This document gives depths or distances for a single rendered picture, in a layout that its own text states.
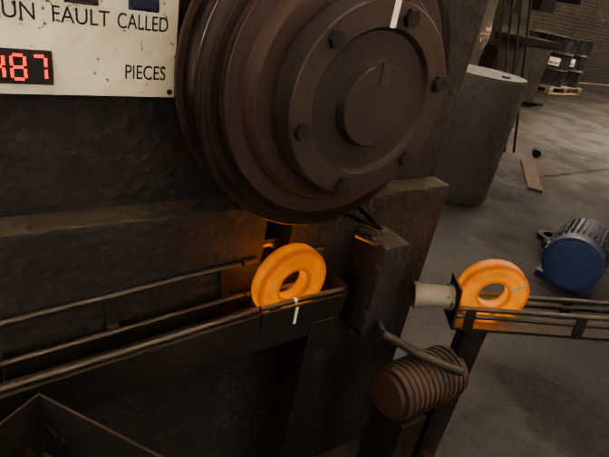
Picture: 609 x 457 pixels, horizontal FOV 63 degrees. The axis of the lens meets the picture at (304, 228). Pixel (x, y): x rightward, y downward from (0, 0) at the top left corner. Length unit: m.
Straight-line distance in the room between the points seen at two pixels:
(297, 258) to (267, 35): 0.42
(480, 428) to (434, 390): 0.75
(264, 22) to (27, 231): 0.44
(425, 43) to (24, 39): 0.53
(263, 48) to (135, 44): 0.20
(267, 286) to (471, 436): 1.15
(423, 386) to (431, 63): 0.69
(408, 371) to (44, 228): 0.78
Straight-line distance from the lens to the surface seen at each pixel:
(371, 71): 0.70
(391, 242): 1.05
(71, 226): 0.82
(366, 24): 0.69
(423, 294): 1.14
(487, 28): 5.14
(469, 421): 1.93
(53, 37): 0.76
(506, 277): 1.17
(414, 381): 1.16
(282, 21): 0.67
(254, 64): 0.67
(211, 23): 0.67
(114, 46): 0.78
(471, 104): 3.47
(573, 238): 2.83
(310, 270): 0.96
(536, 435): 2.02
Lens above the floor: 1.26
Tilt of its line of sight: 27 degrees down
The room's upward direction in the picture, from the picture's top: 11 degrees clockwise
